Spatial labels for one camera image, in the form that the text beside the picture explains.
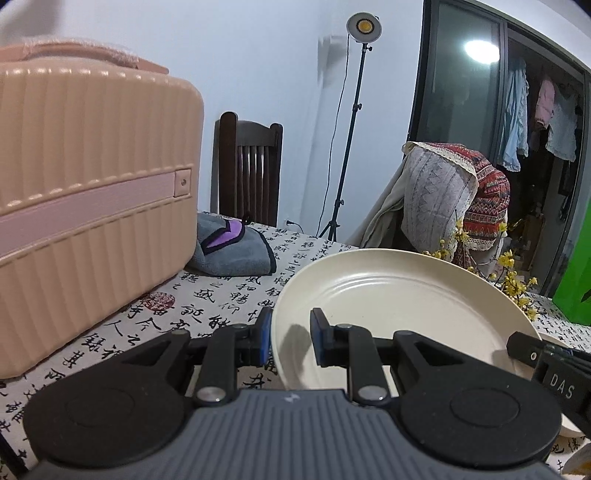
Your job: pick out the cream plate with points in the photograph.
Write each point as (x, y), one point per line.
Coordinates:
(406, 295)
(569, 428)

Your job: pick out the grey and purple cloth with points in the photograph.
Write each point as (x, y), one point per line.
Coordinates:
(240, 258)

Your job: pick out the peach ribbed suitcase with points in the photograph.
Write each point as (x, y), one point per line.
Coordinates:
(92, 184)

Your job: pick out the hanging pink garment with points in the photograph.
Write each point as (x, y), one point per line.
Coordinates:
(545, 106)

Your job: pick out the calligraphy printed tablecloth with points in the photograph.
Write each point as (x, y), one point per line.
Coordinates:
(221, 304)

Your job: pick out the yellow blossom branches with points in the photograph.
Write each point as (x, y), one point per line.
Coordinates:
(517, 284)

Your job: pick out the hanging light blue garment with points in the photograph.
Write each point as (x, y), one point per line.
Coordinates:
(512, 120)

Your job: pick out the green paper bag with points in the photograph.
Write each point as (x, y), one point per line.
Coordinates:
(575, 286)

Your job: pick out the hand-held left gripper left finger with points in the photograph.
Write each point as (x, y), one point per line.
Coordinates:
(264, 337)

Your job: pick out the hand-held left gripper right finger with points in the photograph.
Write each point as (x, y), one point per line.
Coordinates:
(319, 339)

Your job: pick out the dark wooden chair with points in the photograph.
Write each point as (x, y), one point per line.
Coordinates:
(251, 134)

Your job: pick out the hanging white garment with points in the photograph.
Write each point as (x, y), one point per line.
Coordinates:
(563, 134)

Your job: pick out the red patterned woven blanket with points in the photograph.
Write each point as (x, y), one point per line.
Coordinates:
(489, 203)

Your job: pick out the chair draped with patterned clothes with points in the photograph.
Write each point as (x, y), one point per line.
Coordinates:
(383, 221)

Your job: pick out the studio light on stand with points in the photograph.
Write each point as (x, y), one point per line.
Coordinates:
(362, 25)

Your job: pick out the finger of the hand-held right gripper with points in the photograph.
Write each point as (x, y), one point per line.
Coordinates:
(526, 350)

